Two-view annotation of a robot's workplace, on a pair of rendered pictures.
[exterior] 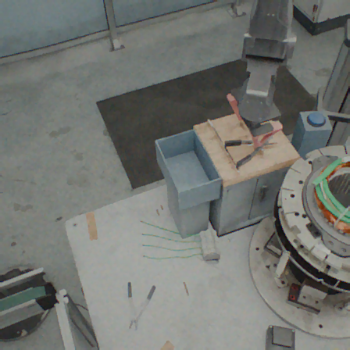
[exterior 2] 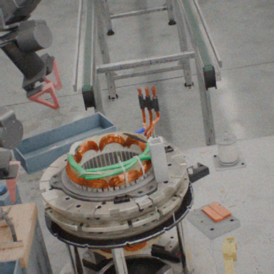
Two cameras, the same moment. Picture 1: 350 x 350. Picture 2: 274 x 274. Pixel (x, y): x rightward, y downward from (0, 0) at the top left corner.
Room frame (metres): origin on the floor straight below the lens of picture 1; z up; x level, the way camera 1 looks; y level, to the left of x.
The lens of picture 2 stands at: (-0.15, 0.87, 1.88)
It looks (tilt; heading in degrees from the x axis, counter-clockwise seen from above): 27 degrees down; 292
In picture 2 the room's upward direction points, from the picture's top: 10 degrees counter-clockwise
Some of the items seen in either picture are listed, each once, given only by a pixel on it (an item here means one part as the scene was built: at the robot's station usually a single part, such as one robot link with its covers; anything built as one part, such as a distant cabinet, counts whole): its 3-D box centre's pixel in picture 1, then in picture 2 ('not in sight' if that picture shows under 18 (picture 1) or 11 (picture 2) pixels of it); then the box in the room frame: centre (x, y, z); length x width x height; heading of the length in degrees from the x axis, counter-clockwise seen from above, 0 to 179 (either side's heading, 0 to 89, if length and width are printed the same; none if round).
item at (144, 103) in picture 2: not in sight; (148, 102); (0.37, -0.49, 1.21); 0.04 x 0.04 x 0.03; 23
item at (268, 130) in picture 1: (258, 128); (2, 183); (0.58, -0.18, 1.19); 0.07 x 0.07 x 0.09; 19
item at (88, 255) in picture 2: not in sight; (95, 247); (0.55, -0.43, 0.85); 0.06 x 0.04 x 0.05; 69
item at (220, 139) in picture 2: not in sight; (227, 149); (0.33, -0.96, 0.82); 0.06 x 0.06 x 0.07
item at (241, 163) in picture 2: not in sight; (227, 147); (0.33, -0.96, 0.83); 0.09 x 0.09 x 0.10; 20
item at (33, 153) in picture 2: not in sight; (74, 182); (0.65, -0.60, 0.92); 0.25 x 0.11 x 0.28; 45
